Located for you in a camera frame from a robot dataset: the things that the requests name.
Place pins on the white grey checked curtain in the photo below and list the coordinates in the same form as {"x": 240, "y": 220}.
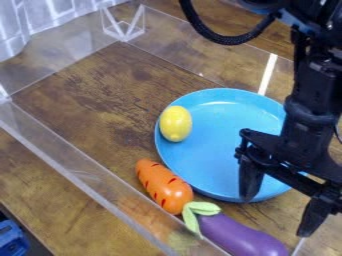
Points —
{"x": 27, "y": 17}

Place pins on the clear acrylic enclosure wall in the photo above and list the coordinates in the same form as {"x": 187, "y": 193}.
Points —
{"x": 90, "y": 83}

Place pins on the blue plastic object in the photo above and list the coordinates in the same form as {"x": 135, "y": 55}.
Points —
{"x": 14, "y": 242}

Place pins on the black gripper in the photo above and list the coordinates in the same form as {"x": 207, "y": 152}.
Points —
{"x": 296, "y": 158}

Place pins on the blue round plastic tray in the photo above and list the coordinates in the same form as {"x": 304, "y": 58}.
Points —
{"x": 202, "y": 159}

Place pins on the yellow toy lemon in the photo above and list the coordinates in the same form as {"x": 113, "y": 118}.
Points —
{"x": 175, "y": 123}

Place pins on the orange toy carrot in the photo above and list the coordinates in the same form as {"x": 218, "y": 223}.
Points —
{"x": 173, "y": 193}

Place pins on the purple toy eggplant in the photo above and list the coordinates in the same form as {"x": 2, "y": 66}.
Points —
{"x": 238, "y": 239}

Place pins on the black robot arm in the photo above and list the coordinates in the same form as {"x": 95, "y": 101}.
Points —
{"x": 316, "y": 22}

